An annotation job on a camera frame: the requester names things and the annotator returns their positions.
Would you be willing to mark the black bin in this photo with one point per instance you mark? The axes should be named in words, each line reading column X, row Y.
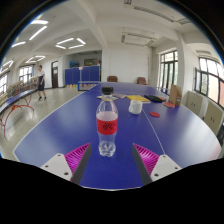
column 221, row 135

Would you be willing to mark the dark door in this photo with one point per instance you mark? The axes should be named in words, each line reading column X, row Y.
column 55, row 75

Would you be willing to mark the tall narrow window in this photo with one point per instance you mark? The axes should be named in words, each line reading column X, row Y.
column 169, row 70

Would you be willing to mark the blue partition panels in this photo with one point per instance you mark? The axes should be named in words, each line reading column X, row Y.
column 81, row 75

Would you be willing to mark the flat round red coaster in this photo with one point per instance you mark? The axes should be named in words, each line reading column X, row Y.
column 155, row 114

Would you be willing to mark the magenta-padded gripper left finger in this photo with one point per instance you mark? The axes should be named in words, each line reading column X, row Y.
column 77, row 156

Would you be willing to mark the beige cabinet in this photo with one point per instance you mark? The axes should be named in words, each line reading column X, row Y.
column 213, row 117
column 194, row 104

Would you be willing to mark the brown armchair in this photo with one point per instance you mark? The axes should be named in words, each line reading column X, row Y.
column 112, row 79
column 141, row 80

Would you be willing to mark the framed wall picture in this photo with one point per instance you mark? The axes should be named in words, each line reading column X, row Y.
column 90, row 62

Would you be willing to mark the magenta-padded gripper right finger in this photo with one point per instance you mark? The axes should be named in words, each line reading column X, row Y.
column 146, row 158

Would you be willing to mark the person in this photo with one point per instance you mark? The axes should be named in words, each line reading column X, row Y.
column 41, row 83

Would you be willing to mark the blue table with red legs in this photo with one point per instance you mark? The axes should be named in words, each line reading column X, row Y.
column 15, row 97

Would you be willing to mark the ceiling lights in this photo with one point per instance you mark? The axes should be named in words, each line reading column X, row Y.
column 38, row 32

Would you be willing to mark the black paddle case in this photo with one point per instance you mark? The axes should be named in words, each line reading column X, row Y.
column 153, row 98

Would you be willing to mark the wide multi-pane window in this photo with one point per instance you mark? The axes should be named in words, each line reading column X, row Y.
column 211, row 83

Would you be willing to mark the white mug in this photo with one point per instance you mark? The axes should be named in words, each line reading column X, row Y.
column 135, row 107

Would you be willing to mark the brown cardboard box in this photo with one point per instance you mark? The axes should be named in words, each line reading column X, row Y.
column 175, row 96

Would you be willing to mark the clear bottle with red label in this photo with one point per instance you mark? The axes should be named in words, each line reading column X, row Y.
column 107, row 126

